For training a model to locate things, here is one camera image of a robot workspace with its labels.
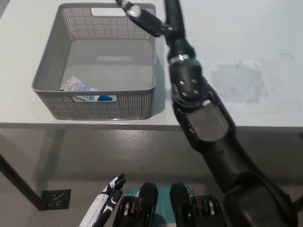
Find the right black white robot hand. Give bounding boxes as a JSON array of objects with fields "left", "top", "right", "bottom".
[{"left": 115, "top": 0, "right": 197, "bottom": 63}]

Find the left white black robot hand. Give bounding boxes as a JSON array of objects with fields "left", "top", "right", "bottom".
[{"left": 79, "top": 173, "right": 127, "bottom": 227}]

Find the white shampoo tube blue cap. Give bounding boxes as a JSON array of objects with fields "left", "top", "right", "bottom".
[{"left": 59, "top": 76, "right": 117, "bottom": 102}]

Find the black teal robot body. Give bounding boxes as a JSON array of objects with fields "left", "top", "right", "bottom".
[{"left": 112, "top": 182, "right": 228, "bottom": 227}]

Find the black slanted table leg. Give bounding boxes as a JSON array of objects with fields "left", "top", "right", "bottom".
[{"left": 0, "top": 153, "right": 47, "bottom": 212}]

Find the gray perforated plastic basket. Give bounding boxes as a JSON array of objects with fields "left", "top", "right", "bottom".
[{"left": 31, "top": 3, "right": 157, "bottom": 120}]

